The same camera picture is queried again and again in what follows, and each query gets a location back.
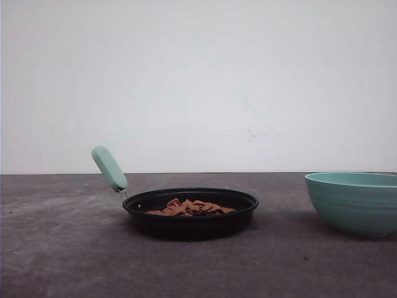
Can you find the pile of brown beef cubes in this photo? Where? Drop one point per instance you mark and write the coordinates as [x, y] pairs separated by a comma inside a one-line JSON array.
[[187, 208]]

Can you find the black pan with green handle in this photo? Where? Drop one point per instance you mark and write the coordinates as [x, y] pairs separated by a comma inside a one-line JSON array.
[[177, 228]]

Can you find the teal ceramic bowl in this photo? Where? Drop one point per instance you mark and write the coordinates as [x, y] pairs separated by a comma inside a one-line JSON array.
[[362, 204]]

